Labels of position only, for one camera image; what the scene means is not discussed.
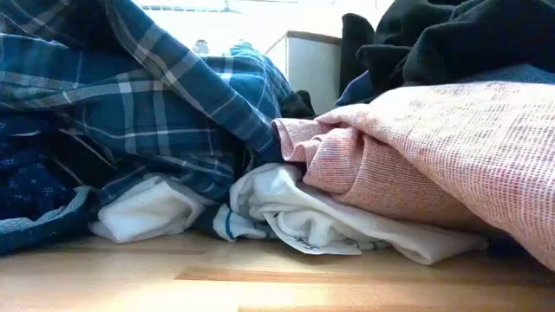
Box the white t-shirt with label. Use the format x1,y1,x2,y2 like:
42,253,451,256
228,163,490,266

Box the white sock blue stripes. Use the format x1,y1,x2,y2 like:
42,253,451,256
212,203,278,243

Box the blue plaid shirt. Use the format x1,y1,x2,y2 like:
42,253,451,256
0,0,300,207

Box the pink woven garment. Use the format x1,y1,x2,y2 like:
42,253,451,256
271,81,555,273

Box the small black garment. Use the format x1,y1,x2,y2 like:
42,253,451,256
280,89,317,120

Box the grey fabric bin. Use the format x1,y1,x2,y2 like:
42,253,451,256
264,29,343,116

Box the white crumpled garment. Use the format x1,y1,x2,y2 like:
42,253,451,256
88,174,218,244

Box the blue grey garment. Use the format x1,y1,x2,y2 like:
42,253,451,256
335,63,555,108

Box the navy dotted garment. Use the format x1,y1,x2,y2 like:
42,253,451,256
0,116,101,257

